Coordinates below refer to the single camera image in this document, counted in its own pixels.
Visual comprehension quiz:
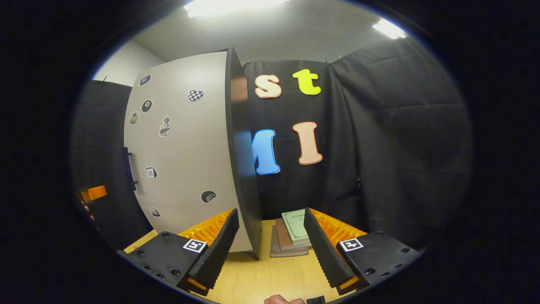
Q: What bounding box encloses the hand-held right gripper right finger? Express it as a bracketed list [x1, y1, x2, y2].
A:
[304, 207, 422, 296]

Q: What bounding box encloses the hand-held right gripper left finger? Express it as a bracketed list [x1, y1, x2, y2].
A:
[124, 208, 240, 296]

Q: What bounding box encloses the black door handle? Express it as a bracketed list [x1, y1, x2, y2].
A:
[121, 147, 138, 191]

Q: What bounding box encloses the dark grey cabinet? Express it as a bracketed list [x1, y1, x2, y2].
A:
[226, 46, 263, 260]

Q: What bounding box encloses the grey cabinet door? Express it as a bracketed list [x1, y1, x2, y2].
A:
[124, 51, 254, 252]

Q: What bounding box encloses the grey book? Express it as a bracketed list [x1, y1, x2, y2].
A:
[270, 225, 308, 258]

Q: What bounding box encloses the brown book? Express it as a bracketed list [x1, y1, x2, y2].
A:
[275, 217, 311, 251]

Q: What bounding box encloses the black backdrop cloth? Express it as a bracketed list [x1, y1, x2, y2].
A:
[70, 38, 473, 254]

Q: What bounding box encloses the long ceiling light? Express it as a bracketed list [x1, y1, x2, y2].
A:
[184, 0, 289, 17]

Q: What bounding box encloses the small ceiling light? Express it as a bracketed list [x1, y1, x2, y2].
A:
[372, 18, 408, 39]

